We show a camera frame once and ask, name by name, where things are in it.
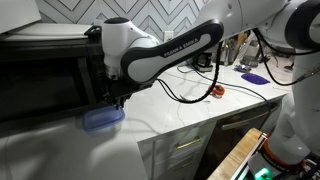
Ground small blue flat object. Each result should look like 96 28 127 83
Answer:
233 64 251 74

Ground black microwave oven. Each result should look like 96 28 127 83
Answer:
0 30 112 123

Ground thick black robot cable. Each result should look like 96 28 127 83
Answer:
155 28 320 105

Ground white box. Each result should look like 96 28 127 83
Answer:
0 0 42 35

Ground gold drawer handle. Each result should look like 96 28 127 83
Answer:
169 157 195 173
174 135 202 150

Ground purple flat lid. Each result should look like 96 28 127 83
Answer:
240 72 271 86

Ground black dishwasher front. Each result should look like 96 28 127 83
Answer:
194 99 282 180

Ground white cabinet drawers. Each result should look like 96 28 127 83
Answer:
137 121 218 180

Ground clear glass jar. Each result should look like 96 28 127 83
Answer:
240 39 264 68

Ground silver dishwasher handle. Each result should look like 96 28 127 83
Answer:
221 111 270 131

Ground white flat tray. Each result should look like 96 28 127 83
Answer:
6 22 93 42

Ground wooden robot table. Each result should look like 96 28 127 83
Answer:
206 127 265 180

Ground small black clip object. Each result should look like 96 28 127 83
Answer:
83 25 103 38

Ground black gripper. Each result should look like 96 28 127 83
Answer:
105 78 155 111

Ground blue plastic lid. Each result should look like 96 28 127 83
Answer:
82 105 126 132

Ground black coffee maker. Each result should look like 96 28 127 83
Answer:
192 52 215 73

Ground utensil holder with utensils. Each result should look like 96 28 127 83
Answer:
220 31 248 67

